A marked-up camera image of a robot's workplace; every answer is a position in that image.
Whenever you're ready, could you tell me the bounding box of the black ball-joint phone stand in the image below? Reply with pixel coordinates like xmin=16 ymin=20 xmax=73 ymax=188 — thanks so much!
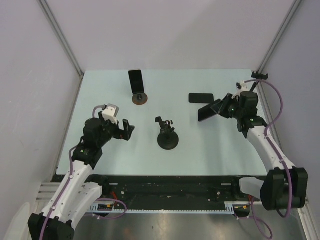
xmin=155 ymin=116 xmax=179 ymax=151

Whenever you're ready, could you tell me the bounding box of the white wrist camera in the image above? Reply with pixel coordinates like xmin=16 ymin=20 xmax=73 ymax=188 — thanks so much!
xmin=231 ymin=81 xmax=250 ymax=99
xmin=101 ymin=104 xmax=120 ymax=125

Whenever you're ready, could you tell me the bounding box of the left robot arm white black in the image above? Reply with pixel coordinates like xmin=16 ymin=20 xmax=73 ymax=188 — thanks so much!
xmin=27 ymin=111 xmax=135 ymax=240

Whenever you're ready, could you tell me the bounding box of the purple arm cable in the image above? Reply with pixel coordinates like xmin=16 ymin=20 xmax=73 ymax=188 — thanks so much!
xmin=243 ymin=78 xmax=293 ymax=238
xmin=37 ymin=104 xmax=128 ymax=240

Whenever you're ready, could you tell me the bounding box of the purple smartphone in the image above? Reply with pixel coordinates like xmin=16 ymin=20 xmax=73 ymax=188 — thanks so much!
xmin=197 ymin=102 xmax=216 ymax=122

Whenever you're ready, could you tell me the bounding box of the white slotted cable duct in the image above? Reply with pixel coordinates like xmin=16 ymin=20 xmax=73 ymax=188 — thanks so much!
xmin=86 ymin=203 xmax=251 ymax=218

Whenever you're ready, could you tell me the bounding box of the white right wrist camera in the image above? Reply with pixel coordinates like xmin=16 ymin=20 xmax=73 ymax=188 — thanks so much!
xmin=231 ymin=81 xmax=250 ymax=99

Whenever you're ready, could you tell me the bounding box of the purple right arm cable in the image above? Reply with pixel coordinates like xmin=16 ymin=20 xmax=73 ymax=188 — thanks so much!
xmin=243 ymin=78 xmax=293 ymax=238

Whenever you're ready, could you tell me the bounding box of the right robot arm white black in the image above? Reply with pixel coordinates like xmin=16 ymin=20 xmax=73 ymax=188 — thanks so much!
xmin=211 ymin=91 xmax=308 ymax=211

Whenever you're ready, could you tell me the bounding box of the aluminium frame post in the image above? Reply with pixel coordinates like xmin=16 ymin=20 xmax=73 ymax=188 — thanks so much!
xmin=36 ymin=0 xmax=85 ymax=80
xmin=255 ymin=0 xmax=304 ymax=73

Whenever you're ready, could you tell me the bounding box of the aluminium frame post left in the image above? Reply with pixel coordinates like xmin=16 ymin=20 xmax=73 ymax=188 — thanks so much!
xmin=36 ymin=0 xmax=85 ymax=80

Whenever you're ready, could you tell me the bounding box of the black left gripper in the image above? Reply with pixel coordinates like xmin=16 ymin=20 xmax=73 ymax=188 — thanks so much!
xmin=97 ymin=111 xmax=134 ymax=148

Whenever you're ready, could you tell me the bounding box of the aluminium frame post right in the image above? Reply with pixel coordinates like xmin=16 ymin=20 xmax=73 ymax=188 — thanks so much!
xmin=255 ymin=0 xmax=304 ymax=73

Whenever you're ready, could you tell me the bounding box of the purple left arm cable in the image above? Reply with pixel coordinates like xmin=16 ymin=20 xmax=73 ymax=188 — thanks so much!
xmin=37 ymin=104 xmax=128 ymax=240

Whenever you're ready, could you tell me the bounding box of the wooden base phone stand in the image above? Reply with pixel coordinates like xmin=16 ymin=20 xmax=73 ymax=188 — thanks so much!
xmin=132 ymin=93 xmax=148 ymax=106

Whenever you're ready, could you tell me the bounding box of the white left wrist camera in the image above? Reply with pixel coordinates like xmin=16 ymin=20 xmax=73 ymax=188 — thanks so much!
xmin=101 ymin=104 xmax=120 ymax=125

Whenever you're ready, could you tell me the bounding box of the black smartphone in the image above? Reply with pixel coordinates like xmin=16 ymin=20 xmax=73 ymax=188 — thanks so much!
xmin=188 ymin=93 xmax=214 ymax=104

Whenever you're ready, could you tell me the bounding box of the black phone stand round base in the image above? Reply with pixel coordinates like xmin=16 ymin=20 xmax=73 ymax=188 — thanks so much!
xmin=250 ymin=71 xmax=269 ymax=92

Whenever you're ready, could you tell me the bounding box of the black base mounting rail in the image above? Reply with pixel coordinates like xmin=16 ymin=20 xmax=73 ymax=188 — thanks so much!
xmin=85 ymin=174 xmax=252 ymax=211

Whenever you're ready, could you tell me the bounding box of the dark glossy smartphone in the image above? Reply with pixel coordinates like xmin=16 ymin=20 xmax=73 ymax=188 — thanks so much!
xmin=128 ymin=69 xmax=145 ymax=95

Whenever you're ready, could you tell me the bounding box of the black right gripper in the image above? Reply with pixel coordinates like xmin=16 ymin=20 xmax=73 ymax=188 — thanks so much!
xmin=211 ymin=93 xmax=244 ymax=120

